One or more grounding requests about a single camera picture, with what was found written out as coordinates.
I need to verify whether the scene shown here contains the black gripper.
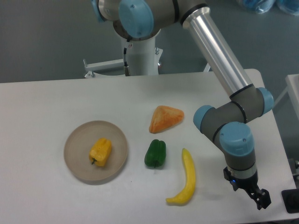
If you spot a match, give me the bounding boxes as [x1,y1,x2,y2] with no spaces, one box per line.
[223,167,271,210]

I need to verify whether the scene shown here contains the yellow bell pepper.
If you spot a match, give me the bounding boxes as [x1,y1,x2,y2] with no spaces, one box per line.
[89,138,112,167]

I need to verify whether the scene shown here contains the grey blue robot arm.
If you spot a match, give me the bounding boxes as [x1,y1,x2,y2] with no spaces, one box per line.
[91,0,274,209]

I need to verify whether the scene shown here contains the green bell pepper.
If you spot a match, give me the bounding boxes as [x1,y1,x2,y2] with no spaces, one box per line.
[144,139,166,168]

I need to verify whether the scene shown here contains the beige round plate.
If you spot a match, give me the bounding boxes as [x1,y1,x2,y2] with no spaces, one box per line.
[64,121,128,185]

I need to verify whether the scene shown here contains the black device at edge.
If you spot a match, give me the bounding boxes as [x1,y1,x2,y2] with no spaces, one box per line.
[281,189,299,214]

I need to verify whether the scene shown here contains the yellow banana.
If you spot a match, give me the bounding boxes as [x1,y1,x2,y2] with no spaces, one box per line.
[166,148,196,205]

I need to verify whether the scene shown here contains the white side table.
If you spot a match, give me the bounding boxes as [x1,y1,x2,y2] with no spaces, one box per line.
[274,74,299,112]

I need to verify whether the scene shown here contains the orange triangular bread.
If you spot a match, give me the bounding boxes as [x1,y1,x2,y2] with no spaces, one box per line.
[149,105,185,133]

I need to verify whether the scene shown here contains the blue plastic bag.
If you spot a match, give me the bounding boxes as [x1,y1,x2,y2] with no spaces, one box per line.
[276,0,299,16]
[236,0,275,14]

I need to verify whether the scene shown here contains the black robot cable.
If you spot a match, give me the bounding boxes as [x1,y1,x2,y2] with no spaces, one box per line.
[122,35,131,77]

